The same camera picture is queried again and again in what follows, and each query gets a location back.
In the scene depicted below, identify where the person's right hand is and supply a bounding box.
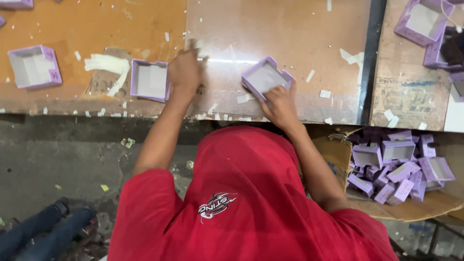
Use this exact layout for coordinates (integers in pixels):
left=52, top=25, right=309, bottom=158
left=260, top=81, right=302, bottom=128

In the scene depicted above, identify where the person's left hand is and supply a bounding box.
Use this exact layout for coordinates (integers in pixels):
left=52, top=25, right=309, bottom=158
left=168, top=39, right=209, bottom=105

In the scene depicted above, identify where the purple box tray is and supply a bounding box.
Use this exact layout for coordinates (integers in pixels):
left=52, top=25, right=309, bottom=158
left=0, top=0, right=34, bottom=10
left=130, top=59, right=170, bottom=103
left=241, top=55, right=295, bottom=102
left=423, top=26, right=464, bottom=72
left=7, top=44, right=63, bottom=90

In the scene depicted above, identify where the clear plastic sheet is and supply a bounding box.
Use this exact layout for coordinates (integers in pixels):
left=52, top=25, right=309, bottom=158
left=184, top=0, right=372, bottom=124

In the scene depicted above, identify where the pile of white paper strips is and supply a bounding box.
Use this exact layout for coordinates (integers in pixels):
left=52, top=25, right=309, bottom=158
left=84, top=54, right=131, bottom=98

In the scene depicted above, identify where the black metal strip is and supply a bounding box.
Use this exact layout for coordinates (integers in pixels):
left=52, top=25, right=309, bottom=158
left=357, top=0, right=388, bottom=126

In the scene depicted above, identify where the person's red shirt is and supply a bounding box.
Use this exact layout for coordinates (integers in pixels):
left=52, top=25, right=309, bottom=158
left=107, top=125, right=400, bottom=261

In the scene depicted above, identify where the old newspaper sheet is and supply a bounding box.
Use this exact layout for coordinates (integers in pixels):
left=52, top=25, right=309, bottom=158
left=369, top=0, right=458, bottom=132

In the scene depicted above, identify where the cardboard carton of purple boxes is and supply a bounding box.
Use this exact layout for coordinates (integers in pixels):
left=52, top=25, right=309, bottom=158
left=311, top=125, right=464, bottom=223

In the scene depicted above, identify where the large open purple box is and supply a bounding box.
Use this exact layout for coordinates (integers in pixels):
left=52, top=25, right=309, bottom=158
left=394, top=0, right=459, bottom=46

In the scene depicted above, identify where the white paper sheet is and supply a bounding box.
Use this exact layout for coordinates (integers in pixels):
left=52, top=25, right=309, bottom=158
left=443, top=84, right=464, bottom=133

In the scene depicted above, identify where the white string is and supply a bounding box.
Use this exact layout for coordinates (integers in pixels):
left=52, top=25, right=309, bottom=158
left=440, top=0, right=463, bottom=34

